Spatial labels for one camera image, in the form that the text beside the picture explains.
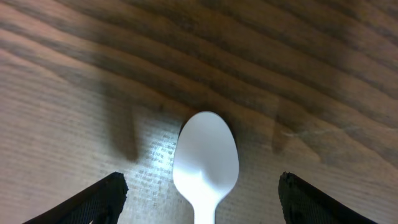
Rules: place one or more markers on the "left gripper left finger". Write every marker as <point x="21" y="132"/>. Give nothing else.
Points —
<point x="100" y="203"/>

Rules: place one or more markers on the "white spoon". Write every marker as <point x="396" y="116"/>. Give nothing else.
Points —
<point x="206" y="164"/>

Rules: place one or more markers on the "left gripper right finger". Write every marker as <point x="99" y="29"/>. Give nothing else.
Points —
<point x="302" y="203"/>

